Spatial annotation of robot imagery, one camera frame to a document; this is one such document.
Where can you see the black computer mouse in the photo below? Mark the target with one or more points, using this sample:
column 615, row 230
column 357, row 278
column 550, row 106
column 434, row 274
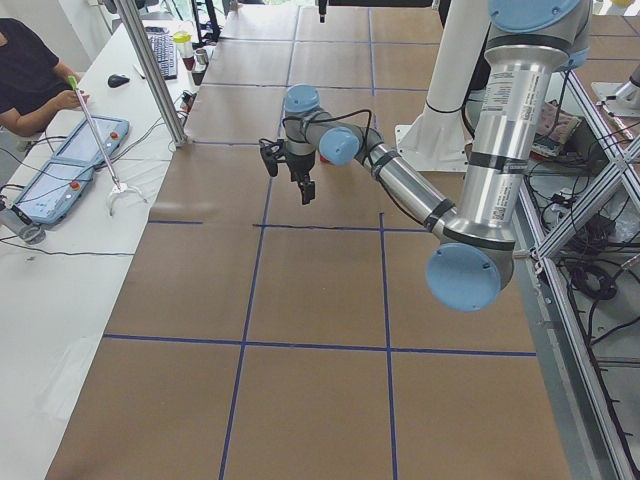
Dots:
column 117, row 80

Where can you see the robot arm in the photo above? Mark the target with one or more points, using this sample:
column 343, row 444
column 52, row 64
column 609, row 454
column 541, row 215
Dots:
column 470, row 212

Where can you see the pink reacher grabber tool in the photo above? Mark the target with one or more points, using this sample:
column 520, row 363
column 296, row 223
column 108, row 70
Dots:
column 120, row 188

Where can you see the teach pendant near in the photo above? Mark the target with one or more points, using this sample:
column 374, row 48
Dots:
column 51, row 194

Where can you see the teach pendant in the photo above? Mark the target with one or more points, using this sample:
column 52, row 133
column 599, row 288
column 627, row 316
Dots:
column 51, row 194
column 81, row 148

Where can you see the metal cup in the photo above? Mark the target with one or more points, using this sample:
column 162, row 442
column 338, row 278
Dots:
column 201, row 57

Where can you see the second robot base beyond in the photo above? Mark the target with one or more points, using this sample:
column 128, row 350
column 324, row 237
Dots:
column 619, row 99

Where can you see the stack of patterned cloths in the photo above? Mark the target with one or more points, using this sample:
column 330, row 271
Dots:
column 555, row 128

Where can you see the aluminium frame post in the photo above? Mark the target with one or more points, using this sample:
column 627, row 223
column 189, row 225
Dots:
column 129, row 15

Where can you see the white pedestal mount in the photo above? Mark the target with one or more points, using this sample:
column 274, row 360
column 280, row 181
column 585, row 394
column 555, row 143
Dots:
column 435, row 140

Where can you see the teach pendant far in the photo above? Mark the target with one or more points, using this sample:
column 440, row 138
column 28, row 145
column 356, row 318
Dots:
column 81, row 148

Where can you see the black keyboard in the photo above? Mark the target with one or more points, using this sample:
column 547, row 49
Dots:
column 165, row 53

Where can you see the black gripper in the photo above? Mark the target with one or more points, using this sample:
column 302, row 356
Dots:
column 300, row 164

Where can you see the yellow lid bottle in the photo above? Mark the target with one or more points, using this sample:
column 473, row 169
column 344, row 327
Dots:
column 182, row 40

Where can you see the seated person black shirt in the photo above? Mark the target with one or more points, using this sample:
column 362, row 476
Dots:
column 34, row 81

